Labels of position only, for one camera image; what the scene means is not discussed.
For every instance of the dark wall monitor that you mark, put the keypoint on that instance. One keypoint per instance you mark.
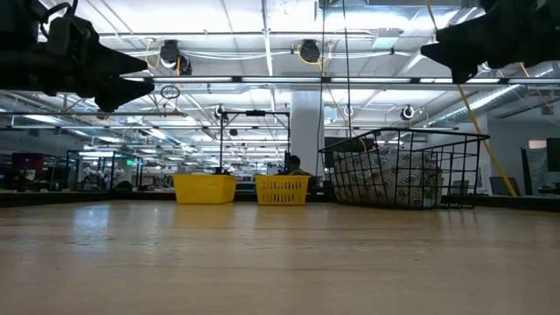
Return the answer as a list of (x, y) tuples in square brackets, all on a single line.
[(553, 154)]

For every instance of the patterned grey fabric pouch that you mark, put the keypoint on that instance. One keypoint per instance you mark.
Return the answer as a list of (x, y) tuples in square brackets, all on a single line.
[(394, 175)]

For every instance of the person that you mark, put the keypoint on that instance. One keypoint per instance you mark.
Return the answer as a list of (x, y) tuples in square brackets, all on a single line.
[(295, 165)]

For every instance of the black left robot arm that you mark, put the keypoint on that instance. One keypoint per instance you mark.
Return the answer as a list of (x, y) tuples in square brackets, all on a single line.
[(19, 65)]

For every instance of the yellow plastic basket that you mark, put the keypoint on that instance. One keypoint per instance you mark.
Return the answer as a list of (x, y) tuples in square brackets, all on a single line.
[(282, 190), (205, 189)]

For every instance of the white building column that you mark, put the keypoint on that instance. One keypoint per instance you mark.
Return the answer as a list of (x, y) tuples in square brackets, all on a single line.
[(306, 131)]

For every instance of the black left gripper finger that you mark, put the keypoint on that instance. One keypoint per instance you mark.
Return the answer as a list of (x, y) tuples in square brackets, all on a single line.
[(122, 94), (118, 65)]

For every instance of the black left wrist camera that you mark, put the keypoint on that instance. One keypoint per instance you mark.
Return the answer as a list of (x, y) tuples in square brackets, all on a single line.
[(70, 32)]

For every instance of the black background frame stand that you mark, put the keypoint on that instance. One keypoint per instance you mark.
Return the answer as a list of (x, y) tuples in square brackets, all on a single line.
[(256, 113)]

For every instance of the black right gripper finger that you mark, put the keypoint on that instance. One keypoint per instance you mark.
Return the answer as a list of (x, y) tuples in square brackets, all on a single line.
[(455, 48), (466, 72)]

